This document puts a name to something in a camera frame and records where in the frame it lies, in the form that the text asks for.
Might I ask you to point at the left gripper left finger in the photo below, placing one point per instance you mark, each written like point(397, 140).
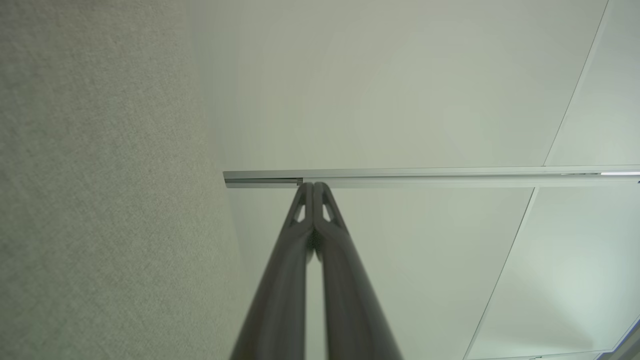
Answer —
point(280, 310)

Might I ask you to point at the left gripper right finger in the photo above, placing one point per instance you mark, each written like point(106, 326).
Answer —
point(350, 310)

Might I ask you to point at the aluminium rail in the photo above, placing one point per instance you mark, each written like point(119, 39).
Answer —
point(450, 177)

